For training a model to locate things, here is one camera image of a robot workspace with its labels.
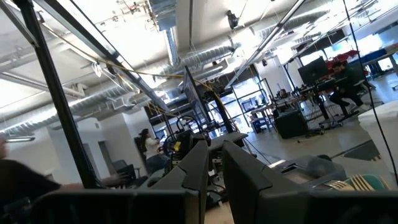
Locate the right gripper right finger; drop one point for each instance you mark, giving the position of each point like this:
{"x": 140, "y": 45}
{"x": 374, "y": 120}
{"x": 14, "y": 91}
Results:
{"x": 245, "y": 180}

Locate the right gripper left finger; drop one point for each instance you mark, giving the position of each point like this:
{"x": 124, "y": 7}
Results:
{"x": 192, "y": 177}

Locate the person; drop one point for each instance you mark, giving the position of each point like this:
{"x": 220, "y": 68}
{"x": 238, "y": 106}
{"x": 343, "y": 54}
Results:
{"x": 21, "y": 180}
{"x": 150, "y": 149}
{"x": 346, "y": 87}

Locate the black computer monitor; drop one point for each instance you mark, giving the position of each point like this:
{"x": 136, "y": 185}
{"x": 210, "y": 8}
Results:
{"x": 312, "y": 71}

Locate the silver ventilation duct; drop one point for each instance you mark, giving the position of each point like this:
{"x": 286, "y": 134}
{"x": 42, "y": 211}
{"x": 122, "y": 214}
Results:
{"x": 93, "y": 102}

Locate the black frame post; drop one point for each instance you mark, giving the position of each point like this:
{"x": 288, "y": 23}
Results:
{"x": 59, "y": 102}

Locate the aluminium overhead frame beam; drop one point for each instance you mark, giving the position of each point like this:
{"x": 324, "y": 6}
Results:
{"x": 102, "y": 53}

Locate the black overhead camera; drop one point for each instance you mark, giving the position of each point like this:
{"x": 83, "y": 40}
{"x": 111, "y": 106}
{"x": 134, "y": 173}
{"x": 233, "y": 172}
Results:
{"x": 232, "y": 19}

